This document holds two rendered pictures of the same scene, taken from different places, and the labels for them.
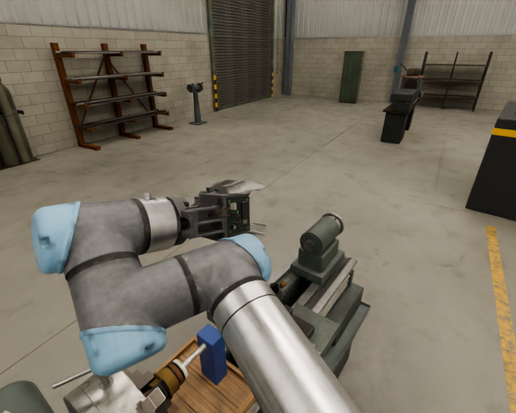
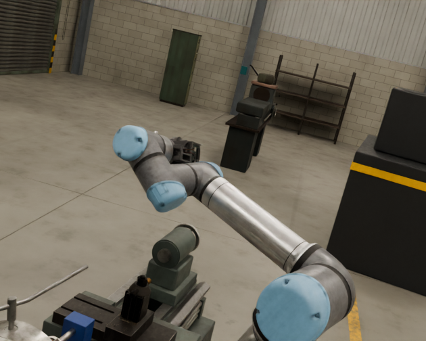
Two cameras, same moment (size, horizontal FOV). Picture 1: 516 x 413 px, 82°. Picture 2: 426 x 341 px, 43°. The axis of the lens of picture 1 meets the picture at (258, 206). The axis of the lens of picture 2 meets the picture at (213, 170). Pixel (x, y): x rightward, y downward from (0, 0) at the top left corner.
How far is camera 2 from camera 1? 0.96 m
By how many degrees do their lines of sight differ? 25
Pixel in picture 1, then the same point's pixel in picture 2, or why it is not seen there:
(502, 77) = (366, 106)
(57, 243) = (143, 142)
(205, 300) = (199, 185)
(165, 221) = (170, 147)
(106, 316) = (169, 176)
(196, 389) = not seen: outside the picture
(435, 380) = not seen: outside the picture
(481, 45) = (343, 61)
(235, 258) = (210, 168)
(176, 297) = (191, 178)
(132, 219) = (160, 141)
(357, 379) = not seen: outside the picture
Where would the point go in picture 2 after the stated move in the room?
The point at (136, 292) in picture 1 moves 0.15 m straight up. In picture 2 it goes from (176, 170) to (192, 101)
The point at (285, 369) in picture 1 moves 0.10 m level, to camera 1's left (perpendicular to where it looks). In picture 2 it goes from (247, 202) to (203, 197)
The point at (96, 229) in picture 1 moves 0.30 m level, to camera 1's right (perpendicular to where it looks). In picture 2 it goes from (153, 140) to (276, 159)
